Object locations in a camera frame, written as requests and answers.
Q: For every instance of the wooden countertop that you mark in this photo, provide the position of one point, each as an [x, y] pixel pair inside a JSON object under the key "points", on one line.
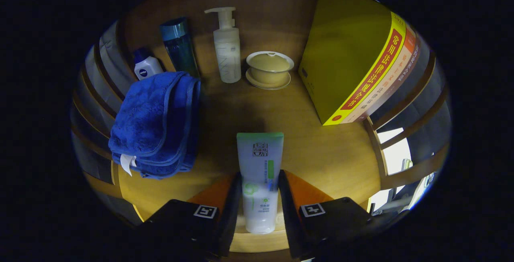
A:
{"points": [[301, 153]]}

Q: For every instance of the white side cabinet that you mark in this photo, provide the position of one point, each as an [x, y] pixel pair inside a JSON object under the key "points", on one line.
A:
{"points": [[395, 153]]}

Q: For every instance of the teal bottle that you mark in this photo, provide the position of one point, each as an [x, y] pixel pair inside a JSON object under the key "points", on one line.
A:
{"points": [[180, 49]]}

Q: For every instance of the white green cosmetic tube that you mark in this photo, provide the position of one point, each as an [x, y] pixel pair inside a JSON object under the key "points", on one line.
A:
{"points": [[260, 173]]}

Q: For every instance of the orange white book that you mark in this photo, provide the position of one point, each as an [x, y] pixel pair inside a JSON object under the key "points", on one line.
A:
{"points": [[395, 77]]}

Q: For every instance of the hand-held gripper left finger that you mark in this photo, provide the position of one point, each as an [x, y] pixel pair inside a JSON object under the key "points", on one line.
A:
{"points": [[232, 214]]}

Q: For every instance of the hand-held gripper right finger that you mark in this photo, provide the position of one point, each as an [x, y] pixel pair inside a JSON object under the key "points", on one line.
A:
{"points": [[288, 214]]}

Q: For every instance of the white pump bottle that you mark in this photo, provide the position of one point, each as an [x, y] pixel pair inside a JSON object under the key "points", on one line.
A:
{"points": [[227, 57]]}

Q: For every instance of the small white blue-capped bottle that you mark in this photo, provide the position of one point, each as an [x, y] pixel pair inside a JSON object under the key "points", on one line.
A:
{"points": [[147, 68]]}

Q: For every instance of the blue folded towel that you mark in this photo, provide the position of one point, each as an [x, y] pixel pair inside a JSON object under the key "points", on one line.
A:
{"points": [[152, 125]]}

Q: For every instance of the beige lidded tea bowl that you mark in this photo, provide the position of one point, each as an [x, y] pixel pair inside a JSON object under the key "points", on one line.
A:
{"points": [[269, 69]]}

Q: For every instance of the yellow book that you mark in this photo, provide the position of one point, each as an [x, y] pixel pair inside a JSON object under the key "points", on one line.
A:
{"points": [[341, 53]]}

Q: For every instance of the brown book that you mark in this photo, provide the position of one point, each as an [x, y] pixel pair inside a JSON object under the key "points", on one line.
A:
{"points": [[405, 81]]}

